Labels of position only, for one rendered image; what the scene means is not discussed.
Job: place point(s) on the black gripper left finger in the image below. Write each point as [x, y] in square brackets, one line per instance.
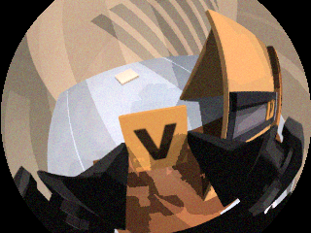
[100, 189]

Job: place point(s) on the tan tile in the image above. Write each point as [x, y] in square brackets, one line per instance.
[269, 109]

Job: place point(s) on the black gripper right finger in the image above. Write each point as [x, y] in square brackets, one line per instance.
[228, 163]

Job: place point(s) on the orange letter tile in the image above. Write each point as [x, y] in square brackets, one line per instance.
[156, 138]

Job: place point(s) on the cream flat square tile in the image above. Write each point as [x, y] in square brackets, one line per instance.
[127, 76]

